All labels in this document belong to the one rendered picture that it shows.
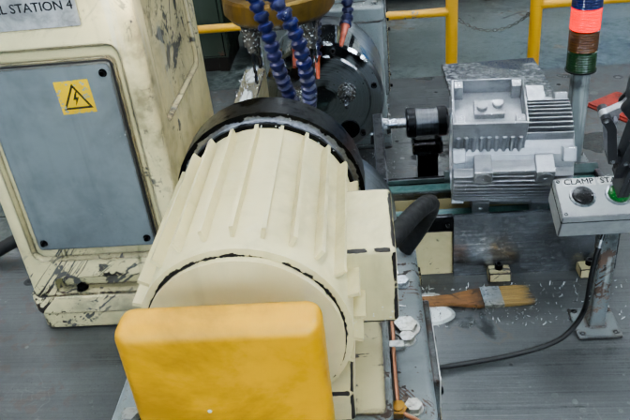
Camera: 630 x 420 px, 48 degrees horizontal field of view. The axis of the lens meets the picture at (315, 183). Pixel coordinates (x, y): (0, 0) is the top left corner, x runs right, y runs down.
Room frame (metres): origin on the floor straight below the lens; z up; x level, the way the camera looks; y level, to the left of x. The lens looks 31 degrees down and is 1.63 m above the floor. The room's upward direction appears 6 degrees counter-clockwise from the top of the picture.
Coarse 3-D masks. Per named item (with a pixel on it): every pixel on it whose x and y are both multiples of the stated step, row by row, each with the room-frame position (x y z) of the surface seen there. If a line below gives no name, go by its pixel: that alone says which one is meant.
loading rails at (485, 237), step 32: (416, 192) 1.13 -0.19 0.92; (448, 192) 1.12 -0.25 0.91; (448, 224) 1.02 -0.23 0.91; (480, 224) 1.01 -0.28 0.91; (512, 224) 1.00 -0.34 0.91; (544, 224) 1.00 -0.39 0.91; (416, 256) 1.03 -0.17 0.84; (448, 256) 1.02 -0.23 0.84; (480, 256) 1.01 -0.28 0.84; (512, 256) 1.00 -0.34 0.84; (544, 256) 1.00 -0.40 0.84; (576, 256) 0.99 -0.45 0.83
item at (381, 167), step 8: (376, 120) 1.23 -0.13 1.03; (376, 128) 1.19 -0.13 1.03; (376, 136) 1.16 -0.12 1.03; (376, 144) 1.13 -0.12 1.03; (384, 144) 1.13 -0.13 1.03; (376, 152) 1.10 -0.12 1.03; (384, 152) 1.10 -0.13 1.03; (376, 160) 1.07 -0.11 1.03; (384, 160) 1.06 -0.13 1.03; (376, 168) 1.04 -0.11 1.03; (384, 168) 1.04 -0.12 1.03; (384, 176) 1.01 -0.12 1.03
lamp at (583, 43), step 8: (576, 32) 1.34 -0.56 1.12; (592, 32) 1.33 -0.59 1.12; (568, 40) 1.36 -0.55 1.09; (576, 40) 1.34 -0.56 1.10; (584, 40) 1.33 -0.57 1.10; (592, 40) 1.33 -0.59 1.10; (568, 48) 1.36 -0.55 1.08; (576, 48) 1.34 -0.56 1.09; (584, 48) 1.33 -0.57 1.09; (592, 48) 1.33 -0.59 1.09
